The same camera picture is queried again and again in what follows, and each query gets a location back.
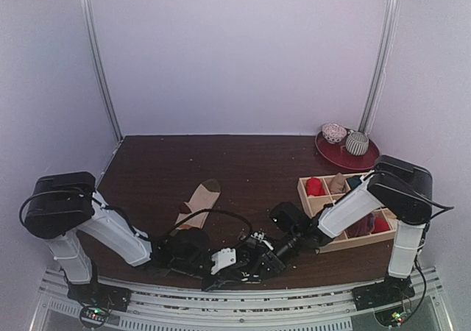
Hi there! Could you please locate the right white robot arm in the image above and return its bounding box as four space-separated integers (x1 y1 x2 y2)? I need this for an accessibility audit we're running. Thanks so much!
237 155 433 303

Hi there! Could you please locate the maroon rolled sock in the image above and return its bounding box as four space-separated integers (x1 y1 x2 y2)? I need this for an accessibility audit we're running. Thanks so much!
346 214 375 238

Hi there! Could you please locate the dark teal rolled sock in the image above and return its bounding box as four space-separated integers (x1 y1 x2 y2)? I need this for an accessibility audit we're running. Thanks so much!
346 175 364 190

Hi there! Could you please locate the beige striped long sock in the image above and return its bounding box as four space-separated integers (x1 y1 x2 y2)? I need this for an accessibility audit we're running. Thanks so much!
176 179 221 230

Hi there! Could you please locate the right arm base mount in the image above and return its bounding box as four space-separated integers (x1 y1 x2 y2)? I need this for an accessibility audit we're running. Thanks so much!
352 281 415 328

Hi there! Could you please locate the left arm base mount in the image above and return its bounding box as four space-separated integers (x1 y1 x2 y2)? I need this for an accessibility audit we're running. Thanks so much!
67 283 131 330

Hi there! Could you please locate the right aluminium frame post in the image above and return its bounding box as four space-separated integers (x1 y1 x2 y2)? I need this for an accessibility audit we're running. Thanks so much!
358 0 400 136

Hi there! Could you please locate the red sock lower compartment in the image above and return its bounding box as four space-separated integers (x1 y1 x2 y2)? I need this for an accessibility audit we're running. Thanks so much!
372 217 391 234

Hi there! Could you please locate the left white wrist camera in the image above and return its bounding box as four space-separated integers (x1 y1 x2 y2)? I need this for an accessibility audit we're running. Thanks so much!
210 248 237 275

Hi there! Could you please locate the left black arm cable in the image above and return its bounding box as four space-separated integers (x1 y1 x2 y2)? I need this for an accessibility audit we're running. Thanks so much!
161 208 253 247

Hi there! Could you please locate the tan rolled sock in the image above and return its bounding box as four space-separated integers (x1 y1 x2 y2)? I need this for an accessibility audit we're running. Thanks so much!
328 173 347 194

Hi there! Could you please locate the left aluminium frame post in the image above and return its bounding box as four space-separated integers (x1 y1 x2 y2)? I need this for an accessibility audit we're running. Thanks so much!
80 0 124 142

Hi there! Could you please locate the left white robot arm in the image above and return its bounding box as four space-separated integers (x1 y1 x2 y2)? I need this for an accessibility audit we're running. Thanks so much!
18 171 234 305

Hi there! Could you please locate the red rolled sock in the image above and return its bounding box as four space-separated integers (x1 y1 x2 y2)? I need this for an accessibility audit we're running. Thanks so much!
305 177 326 196

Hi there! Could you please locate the aluminium frame post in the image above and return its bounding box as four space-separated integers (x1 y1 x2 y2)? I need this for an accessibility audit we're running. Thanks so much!
358 0 400 136
80 0 124 142

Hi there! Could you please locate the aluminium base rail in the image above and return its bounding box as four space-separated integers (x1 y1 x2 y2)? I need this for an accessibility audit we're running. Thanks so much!
26 268 458 330

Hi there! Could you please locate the wooden compartment box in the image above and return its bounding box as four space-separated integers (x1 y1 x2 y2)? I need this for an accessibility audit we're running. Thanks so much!
297 173 397 253

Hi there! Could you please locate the white dotted bowl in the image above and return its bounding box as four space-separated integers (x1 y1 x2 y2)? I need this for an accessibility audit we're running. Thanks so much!
322 123 347 144

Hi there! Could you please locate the red round plate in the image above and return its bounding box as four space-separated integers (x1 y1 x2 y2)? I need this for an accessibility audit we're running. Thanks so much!
315 132 380 171

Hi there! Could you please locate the grey striped cup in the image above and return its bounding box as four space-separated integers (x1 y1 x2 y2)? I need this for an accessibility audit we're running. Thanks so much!
345 131 369 157

